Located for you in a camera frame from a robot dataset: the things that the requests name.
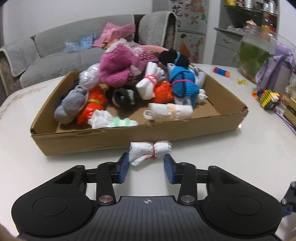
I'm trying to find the white sock small bundle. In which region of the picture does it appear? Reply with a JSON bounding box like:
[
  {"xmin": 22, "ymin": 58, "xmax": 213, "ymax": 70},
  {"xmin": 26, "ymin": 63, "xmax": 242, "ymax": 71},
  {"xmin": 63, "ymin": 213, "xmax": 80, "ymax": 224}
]
[{"xmin": 128, "ymin": 141, "xmax": 172, "ymax": 166}]

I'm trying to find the white bundle green band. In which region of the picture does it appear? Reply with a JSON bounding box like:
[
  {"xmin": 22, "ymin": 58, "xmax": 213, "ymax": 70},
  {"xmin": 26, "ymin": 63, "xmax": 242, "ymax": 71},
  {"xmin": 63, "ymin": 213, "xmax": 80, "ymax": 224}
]
[{"xmin": 87, "ymin": 110, "xmax": 138, "ymax": 129}]

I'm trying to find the white sock peach band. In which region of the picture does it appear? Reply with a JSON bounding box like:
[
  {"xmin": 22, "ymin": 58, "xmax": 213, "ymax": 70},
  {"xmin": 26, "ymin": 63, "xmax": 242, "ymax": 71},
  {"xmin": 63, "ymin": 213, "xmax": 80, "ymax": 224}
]
[{"xmin": 143, "ymin": 103, "xmax": 193, "ymax": 122}]

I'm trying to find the orange bag green band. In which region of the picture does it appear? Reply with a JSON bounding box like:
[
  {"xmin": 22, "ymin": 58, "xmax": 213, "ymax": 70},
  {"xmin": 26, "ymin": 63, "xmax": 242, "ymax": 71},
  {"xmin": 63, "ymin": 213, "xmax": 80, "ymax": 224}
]
[{"xmin": 76, "ymin": 86, "xmax": 107, "ymax": 125}]

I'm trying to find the black sock pink band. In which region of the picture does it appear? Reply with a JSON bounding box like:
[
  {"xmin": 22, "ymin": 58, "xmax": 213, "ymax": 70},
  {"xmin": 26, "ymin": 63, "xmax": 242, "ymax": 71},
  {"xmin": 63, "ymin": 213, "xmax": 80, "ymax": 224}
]
[{"xmin": 105, "ymin": 85, "xmax": 140, "ymax": 110}]

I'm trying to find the grey sock blue flower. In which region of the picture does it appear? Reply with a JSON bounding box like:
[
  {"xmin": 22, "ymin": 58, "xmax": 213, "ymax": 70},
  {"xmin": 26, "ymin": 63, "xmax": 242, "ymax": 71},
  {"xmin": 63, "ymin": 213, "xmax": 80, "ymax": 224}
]
[{"xmin": 54, "ymin": 85, "xmax": 89, "ymax": 125}]

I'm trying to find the orange plastic bag bundle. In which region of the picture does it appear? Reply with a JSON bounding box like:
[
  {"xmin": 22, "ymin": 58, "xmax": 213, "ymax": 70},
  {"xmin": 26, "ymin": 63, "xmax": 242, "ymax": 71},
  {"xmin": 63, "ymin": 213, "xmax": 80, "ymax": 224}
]
[{"xmin": 152, "ymin": 81, "xmax": 174, "ymax": 104}]

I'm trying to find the bright blue sock bundle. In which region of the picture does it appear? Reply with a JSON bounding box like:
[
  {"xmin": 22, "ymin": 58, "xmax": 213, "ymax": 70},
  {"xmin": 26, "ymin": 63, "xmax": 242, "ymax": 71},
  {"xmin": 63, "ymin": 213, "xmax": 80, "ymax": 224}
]
[{"xmin": 167, "ymin": 63, "xmax": 200, "ymax": 98}]

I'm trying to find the clear plastic bag bundle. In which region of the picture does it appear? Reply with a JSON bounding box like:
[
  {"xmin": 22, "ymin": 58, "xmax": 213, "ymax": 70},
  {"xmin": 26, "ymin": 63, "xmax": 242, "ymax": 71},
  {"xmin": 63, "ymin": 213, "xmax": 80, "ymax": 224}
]
[{"xmin": 79, "ymin": 63, "xmax": 101, "ymax": 90}]

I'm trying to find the grey white sock bundle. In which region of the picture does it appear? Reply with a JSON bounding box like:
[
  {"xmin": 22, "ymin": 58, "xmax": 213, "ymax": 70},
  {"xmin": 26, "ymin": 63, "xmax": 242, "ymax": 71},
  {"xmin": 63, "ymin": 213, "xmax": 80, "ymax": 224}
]
[{"xmin": 188, "ymin": 65, "xmax": 206, "ymax": 89}]

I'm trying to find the pink fluffy sock bundle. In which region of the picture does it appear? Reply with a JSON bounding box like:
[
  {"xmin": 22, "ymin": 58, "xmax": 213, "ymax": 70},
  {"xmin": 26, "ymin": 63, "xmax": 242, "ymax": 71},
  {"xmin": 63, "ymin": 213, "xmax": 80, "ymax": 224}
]
[{"xmin": 98, "ymin": 41, "xmax": 159, "ymax": 88}]

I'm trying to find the black sock blue band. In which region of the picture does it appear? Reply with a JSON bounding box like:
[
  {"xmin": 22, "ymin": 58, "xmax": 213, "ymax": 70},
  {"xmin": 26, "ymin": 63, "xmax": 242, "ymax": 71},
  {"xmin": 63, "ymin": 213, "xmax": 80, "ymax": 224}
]
[{"xmin": 159, "ymin": 49, "xmax": 190, "ymax": 69}]

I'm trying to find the brown cardboard box tray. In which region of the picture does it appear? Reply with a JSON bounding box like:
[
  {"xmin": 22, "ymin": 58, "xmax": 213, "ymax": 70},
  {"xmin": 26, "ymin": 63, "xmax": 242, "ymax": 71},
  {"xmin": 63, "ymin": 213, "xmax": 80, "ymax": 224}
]
[{"xmin": 31, "ymin": 71, "xmax": 248, "ymax": 156}]

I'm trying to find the rubiks cube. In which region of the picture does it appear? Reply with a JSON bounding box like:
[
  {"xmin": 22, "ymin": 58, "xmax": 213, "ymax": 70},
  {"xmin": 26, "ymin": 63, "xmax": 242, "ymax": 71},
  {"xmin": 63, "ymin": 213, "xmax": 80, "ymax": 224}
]
[{"xmin": 252, "ymin": 90, "xmax": 281, "ymax": 110}]

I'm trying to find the yellow candy wrapper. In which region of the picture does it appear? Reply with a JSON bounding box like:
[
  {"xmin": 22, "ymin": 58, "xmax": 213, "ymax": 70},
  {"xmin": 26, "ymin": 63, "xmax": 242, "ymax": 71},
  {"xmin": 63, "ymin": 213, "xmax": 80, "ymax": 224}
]
[{"xmin": 237, "ymin": 79, "xmax": 248, "ymax": 85}]

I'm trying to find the colourful block toy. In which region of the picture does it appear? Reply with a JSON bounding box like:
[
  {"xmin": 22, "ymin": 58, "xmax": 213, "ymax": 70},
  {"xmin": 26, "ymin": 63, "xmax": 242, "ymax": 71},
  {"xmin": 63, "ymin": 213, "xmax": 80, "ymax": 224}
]
[{"xmin": 213, "ymin": 67, "xmax": 230, "ymax": 78}]

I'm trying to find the pink plastic child chair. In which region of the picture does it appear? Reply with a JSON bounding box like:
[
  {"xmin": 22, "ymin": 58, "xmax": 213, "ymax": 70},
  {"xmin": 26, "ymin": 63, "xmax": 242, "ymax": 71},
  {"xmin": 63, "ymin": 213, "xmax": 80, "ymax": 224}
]
[{"xmin": 140, "ymin": 45, "xmax": 168, "ymax": 53}]

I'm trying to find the purple water bottle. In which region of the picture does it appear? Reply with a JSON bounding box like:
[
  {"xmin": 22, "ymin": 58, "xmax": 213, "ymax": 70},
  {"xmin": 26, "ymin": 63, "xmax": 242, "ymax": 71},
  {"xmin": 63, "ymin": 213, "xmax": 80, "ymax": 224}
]
[{"xmin": 255, "ymin": 44, "xmax": 295, "ymax": 95}]

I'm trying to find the blue toy castle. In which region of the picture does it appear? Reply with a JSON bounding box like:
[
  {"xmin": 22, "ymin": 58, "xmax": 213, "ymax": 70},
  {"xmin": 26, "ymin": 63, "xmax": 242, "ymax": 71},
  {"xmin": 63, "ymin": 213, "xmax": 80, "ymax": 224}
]
[{"xmin": 80, "ymin": 33, "xmax": 96, "ymax": 50}]

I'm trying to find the grey covered sofa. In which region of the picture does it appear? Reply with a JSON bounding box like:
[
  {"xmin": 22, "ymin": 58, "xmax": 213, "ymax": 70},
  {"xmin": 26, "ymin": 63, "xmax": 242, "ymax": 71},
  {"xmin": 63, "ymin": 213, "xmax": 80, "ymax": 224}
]
[{"xmin": 1, "ymin": 11, "xmax": 177, "ymax": 96}]

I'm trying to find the pink plastic bag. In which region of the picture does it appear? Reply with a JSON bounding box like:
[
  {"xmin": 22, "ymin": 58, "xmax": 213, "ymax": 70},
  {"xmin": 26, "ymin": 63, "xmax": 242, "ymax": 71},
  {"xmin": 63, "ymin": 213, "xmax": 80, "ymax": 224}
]
[{"xmin": 92, "ymin": 22, "xmax": 136, "ymax": 48}]

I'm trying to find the glass fish bowl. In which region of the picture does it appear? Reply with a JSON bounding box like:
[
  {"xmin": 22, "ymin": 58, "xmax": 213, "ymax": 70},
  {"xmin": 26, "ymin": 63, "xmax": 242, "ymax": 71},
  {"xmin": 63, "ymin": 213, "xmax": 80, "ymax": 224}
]
[{"xmin": 239, "ymin": 25, "xmax": 295, "ymax": 83}]

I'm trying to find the flower decorated refrigerator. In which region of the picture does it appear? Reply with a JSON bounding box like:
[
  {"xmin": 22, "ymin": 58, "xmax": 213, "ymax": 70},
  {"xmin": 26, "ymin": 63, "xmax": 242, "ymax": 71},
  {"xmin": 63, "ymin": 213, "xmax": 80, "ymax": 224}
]
[{"xmin": 152, "ymin": 0, "xmax": 210, "ymax": 63}]

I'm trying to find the grey shelf cabinet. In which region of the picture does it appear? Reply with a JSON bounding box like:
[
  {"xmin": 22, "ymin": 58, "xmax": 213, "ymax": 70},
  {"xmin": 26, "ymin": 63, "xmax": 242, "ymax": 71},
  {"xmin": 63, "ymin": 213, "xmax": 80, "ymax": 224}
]
[{"xmin": 212, "ymin": 1, "xmax": 280, "ymax": 67}]

